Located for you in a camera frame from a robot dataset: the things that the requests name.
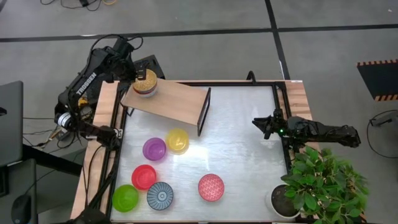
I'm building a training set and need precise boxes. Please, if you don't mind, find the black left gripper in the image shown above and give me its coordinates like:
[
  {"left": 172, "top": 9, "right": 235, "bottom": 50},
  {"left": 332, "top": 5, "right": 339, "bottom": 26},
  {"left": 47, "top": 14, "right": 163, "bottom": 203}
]
[{"left": 122, "top": 55, "right": 150, "bottom": 83}]

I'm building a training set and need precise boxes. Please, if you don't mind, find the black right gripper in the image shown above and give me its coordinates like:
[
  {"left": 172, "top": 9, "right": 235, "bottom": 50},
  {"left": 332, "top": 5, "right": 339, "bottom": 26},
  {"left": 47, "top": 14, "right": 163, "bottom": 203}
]
[{"left": 251, "top": 109, "right": 289, "bottom": 140}]

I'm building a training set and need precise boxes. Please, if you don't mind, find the yellow patterned bowl blue outside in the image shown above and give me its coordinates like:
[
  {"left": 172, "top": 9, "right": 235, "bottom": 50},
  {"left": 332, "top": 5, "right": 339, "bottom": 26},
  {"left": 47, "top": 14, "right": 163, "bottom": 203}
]
[{"left": 132, "top": 68, "right": 159, "bottom": 94}]

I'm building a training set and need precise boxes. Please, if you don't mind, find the yellow plastic bowl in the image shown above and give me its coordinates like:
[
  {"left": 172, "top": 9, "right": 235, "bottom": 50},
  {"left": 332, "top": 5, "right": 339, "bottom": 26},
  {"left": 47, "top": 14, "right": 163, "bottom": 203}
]
[{"left": 165, "top": 128, "right": 190, "bottom": 154}]

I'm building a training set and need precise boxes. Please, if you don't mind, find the purple plastic bowl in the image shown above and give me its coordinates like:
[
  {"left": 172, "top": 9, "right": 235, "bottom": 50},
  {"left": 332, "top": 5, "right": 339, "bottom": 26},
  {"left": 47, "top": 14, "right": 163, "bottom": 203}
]
[{"left": 142, "top": 137, "right": 167, "bottom": 162}]

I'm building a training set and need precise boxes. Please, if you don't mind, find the red zigzag patterned bowl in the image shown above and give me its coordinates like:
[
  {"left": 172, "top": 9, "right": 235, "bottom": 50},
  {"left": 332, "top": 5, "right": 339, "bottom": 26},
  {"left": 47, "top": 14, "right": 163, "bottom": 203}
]
[{"left": 198, "top": 174, "right": 225, "bottom": 202}]

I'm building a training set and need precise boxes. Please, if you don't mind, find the red plastic bowl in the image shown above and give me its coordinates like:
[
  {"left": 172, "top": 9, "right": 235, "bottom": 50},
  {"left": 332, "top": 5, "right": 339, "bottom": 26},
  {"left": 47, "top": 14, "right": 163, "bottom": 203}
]
[{"left": 131, "top": 164, "right": 157, "bottom": 191}]

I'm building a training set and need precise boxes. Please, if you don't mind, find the blue radial striped bowl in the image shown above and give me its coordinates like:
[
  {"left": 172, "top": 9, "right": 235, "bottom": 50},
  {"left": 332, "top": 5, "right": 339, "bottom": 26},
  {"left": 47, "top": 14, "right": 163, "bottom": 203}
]
[{"left": 146, "top": 181, "right": 175, "bottom": 211}]

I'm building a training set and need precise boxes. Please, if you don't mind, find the wooden shelf with black legs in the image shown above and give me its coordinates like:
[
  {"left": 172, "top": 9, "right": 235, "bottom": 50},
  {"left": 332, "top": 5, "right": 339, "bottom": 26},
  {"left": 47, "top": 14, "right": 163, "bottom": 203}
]
[{"left": 120, "top": 77, "right": 212, "bottom": 137}]

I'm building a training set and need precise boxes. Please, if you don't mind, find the black perforated computer case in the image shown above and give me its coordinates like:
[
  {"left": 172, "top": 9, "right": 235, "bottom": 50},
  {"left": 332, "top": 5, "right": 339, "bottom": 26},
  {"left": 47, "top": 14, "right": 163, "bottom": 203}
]
[{"left": 132, "top": 55, "right": 166, "bottom": 80}]

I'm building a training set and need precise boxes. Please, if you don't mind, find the white plant pot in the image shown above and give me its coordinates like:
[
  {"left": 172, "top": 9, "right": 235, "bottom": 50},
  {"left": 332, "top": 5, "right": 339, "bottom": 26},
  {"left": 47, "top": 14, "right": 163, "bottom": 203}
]
[{"left": 266, "top": 184, "right": 302, "bottom": 220}]

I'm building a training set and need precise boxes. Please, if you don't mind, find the green leafy potted plant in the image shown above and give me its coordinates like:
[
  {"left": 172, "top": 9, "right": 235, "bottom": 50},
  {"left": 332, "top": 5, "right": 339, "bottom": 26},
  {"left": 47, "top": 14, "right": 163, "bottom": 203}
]
[{"left": 280, "top": 146, "right": 370, "bottom": 224}]

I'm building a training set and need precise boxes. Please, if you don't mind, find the grey floor device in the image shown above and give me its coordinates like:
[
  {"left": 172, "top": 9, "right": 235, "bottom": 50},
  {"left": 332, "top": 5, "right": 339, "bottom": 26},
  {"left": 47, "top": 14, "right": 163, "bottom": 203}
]
[{"left": 369, "top": 110, "right": 398, "bottom": 128}]

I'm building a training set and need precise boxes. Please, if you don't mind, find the black hazard striped floor mat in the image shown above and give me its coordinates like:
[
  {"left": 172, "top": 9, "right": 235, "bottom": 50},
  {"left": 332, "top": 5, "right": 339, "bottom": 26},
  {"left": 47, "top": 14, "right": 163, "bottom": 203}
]
[{"left": 356, "top": 58, "right": 398, "bottom": 102}]

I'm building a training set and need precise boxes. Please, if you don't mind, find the black desk beam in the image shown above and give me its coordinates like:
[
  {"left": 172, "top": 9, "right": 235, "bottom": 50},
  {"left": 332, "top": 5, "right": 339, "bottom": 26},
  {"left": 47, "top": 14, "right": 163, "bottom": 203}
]
[{"left": 21, "top": 144, "right": 83, "bottom": 177}]

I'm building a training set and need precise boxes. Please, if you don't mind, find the green plastic bowl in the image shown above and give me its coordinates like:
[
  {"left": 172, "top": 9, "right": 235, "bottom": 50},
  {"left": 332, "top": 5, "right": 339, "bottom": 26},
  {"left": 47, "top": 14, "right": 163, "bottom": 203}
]
[{"left": 112, "top": 184, "right": 140, "bottom": 213}]

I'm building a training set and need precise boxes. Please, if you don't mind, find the grey laptop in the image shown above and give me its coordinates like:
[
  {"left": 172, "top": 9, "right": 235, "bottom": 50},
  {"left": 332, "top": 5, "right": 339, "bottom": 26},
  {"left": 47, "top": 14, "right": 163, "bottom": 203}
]
[{"left": 0, "top": 80, "right": 24, "bottom": 167}]

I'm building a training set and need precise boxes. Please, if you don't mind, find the black computer mouse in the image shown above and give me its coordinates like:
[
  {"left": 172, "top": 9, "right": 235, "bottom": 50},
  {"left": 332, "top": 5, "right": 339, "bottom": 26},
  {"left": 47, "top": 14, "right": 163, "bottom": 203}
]
[{"left": 11, "top": 194, "right": 32, "bottom": 224}]

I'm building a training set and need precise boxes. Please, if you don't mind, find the black aluminium table frame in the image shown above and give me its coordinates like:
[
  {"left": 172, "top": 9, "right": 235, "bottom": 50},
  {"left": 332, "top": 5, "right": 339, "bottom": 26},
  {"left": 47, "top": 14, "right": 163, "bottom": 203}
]
[{"left": 71, "top": 80, "right": 295, "bottom": 224}]

